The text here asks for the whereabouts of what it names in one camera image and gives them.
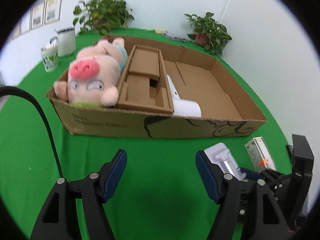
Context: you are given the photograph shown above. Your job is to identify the white green rectangular carton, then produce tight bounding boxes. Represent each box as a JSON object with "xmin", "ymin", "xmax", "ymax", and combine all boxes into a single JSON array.
[{"xmin": 245, "ymin": 137, "xmax": 277, "ymax": 172}]

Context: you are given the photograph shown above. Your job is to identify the white hair dryer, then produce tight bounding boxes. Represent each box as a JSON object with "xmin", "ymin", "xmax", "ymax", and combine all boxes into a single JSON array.
[{"xmin": 167, "ymin": 75, "xmax": 201, "ymax": 118}]

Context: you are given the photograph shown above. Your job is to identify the pink pig plush toy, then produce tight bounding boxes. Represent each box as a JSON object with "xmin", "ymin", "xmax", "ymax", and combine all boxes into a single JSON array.
[{"xmin": 53, "ymin": 37, "xmax": 128, "ymax": 108}]

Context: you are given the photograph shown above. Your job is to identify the green table cloth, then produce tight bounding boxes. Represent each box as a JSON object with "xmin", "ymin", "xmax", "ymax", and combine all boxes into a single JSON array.
[{"xmin": 0, "ymin": 27, "xmax": 293, "ymax": 240}]

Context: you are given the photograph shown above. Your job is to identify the brown cardboard box tray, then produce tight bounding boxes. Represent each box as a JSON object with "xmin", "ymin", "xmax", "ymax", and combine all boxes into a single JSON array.
[{"xmin": 47, "ymin": 35, "xmax": 267, "ymax": 139}]

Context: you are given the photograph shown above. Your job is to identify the brown cardboard insert divider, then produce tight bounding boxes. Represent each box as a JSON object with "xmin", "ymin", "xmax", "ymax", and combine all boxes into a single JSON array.
[{"xmin": 116, "ymin": 45, "xmax": 174, "ymax": 114}]

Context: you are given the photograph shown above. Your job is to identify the small plant red pot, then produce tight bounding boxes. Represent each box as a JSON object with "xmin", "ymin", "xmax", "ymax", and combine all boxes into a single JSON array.
[{"xmin": 185, "ymin": 11, "xmax": 232, "ymax": 56}]

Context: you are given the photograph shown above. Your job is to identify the patterned small packet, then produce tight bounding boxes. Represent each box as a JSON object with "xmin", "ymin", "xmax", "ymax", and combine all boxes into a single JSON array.
[{"xmin": 162, "ymin": 32, "xmax": 188, "ymax": 42}]

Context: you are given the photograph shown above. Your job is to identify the green patterned paper cup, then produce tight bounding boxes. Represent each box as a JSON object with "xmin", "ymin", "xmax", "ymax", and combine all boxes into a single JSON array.
[{"xmin": 40, "ymin": 44, "xmax": 59, "ymax": 72}]

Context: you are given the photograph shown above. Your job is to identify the yellow small packet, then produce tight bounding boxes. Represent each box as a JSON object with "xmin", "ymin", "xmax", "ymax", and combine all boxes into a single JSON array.
[{"xmin": 153, "ymin": 30, "xmax": 167, "ymax": 35}]

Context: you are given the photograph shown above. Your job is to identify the white kettle black lid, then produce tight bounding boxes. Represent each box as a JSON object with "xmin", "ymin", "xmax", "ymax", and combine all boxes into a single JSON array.
[{"xmin": 50, "ymin": 27, "xmax": 76, "ymax": 57}]

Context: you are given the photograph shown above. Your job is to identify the large green potted plant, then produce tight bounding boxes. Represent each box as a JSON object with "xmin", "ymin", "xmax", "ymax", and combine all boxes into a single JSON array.
[{"xmin": 72, "ymin": 0, "xmax": 135, "ymax": 35}]

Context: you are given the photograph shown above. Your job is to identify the black cable left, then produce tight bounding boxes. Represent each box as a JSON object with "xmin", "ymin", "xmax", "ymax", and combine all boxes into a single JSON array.
[{"xmin": 0, "ymin": 86, "xmax": 64, "ymax": 178}]

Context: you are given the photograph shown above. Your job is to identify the framed certificates on wall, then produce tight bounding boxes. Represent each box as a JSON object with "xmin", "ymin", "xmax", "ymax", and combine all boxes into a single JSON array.
[{"xmin": 8, "ymin": 0, "xmax": 62, "ymax": 41}]

